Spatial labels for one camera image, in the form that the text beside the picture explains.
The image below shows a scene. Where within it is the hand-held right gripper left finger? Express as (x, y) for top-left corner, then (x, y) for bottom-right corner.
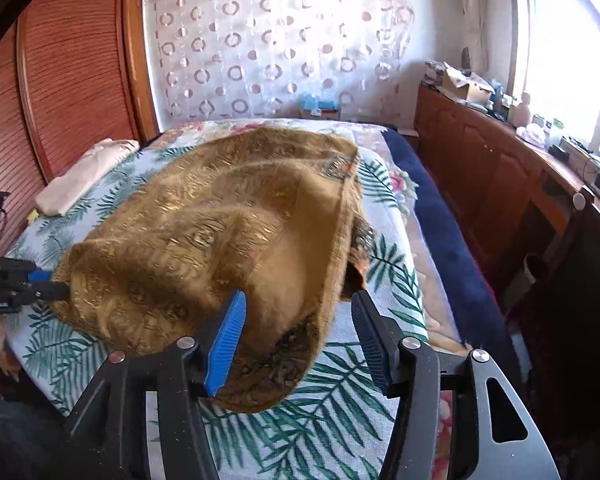
(62, 290), (248, 480)

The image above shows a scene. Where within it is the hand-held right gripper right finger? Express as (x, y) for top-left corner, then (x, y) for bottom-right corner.
(351, 290), (562, 480)

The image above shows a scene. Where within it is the golden brown patterned garment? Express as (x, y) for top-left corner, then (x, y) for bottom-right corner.
(50, 127), (381, 415)

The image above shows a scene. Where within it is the leaf print bed sheet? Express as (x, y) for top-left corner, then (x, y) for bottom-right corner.
(5, 147), (431, 480)

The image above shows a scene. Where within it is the folded pink cloth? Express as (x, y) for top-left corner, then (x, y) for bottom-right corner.
(35, 138), (141, 217)

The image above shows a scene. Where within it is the navy blue blanket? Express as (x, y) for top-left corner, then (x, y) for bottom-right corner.
(382, 129), (526, 386)

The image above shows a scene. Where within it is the person's dark clothing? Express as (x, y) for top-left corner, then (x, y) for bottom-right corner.
(0, 370), (81, 480)

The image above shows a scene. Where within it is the white bucket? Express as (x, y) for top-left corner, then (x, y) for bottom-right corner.
(520, 255), (548, 301)

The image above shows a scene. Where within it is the wooden slatted wardrobe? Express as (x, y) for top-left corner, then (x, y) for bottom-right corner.
(0, 0), (161, 261)

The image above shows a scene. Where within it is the wooden cabinet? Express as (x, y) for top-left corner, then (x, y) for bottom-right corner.
(414, 84), (600, 311)

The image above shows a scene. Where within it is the blue tissue pack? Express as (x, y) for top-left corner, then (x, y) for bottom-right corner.
(300, 92), (341, 121)

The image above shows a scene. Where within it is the cardboard box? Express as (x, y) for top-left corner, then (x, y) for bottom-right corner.
(440, 62), (495, 106)

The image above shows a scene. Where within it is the pink bottle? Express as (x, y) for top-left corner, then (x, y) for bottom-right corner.
(510, 92), (533, 128)

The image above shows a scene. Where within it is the sheer curtain with circles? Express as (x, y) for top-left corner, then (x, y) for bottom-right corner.
(142, 0), (416, 128)

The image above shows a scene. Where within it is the window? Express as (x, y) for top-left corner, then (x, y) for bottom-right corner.
(510, 0), (600, 161)

